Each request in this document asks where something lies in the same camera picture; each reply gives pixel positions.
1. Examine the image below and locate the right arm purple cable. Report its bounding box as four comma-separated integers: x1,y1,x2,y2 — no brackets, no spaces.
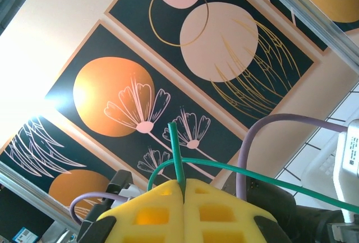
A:
69,191,132,226

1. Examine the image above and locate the aluminium frame post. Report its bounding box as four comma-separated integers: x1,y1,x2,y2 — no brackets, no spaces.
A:
251,0,359,67
0,161,82,232

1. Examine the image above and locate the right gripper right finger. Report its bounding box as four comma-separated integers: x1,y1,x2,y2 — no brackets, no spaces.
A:
183,179,284,243

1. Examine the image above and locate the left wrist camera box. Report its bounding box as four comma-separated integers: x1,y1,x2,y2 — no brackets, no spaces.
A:
335,118,359,224

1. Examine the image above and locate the small blue box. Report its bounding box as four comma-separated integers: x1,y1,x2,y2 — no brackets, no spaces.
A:
13,226,39,243

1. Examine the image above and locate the white plastic basket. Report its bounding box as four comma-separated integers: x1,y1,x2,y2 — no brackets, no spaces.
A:
301,133,340,190

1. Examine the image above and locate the thin green cable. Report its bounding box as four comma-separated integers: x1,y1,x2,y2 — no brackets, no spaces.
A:
147,122,359,216

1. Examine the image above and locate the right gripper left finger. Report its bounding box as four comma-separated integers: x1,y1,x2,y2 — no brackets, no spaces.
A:
96,180,186,243

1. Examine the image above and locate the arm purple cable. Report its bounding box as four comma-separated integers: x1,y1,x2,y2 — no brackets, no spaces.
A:
69,191,132,226
237,113,350,201

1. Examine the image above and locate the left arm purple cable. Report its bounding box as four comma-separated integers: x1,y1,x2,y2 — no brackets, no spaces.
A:
237,113,350,201

